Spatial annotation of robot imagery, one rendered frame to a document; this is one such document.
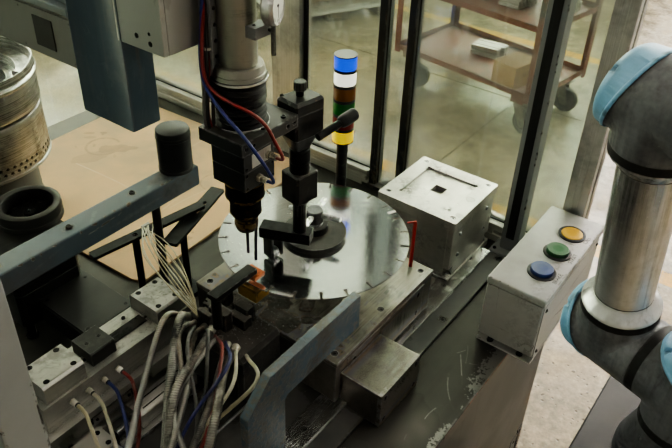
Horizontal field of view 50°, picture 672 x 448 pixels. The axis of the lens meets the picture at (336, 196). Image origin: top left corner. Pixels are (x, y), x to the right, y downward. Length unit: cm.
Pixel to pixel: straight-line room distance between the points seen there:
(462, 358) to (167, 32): 78
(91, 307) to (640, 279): 89
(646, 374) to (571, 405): 121
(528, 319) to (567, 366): 117
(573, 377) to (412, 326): 114
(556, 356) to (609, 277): 140
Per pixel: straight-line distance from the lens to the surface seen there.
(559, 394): 237
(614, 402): 136
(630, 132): 93
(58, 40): 122
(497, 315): 133
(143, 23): 92
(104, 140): 198
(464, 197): 148
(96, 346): 119
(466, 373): 132
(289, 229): 116
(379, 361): 122
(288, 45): 174
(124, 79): 100
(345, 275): 117
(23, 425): 62
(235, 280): 112
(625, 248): 105
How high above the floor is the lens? 171
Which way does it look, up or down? 34 degrees down
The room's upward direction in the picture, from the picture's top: 2 degrees clockwise
